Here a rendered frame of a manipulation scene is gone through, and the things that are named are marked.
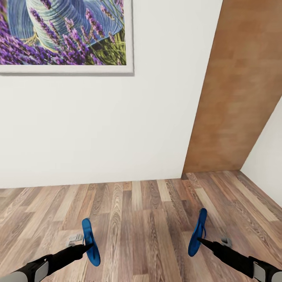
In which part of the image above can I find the sandal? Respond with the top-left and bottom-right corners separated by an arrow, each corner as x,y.
82,218 -> 101,267
188,208 -> 207,257

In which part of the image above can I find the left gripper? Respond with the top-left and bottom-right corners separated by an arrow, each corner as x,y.
59,243 -> 94,269

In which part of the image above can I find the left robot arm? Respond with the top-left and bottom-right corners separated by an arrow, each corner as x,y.
0,234 -> 94,282

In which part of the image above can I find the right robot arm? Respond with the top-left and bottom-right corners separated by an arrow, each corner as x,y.
197,235 -> 282,282

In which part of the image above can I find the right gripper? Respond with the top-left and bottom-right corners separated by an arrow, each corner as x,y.
197,237 -> 240,271

